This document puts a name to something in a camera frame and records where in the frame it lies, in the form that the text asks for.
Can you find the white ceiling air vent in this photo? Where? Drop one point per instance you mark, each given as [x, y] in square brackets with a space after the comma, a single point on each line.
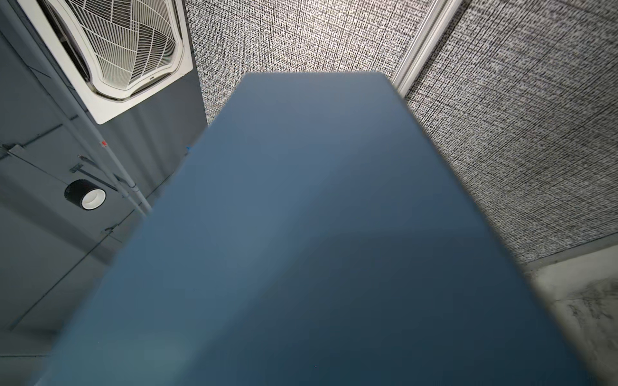
[115, 54]

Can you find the large blue rectangular alarm clock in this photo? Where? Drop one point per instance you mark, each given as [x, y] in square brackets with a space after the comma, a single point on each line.
[314, 236]

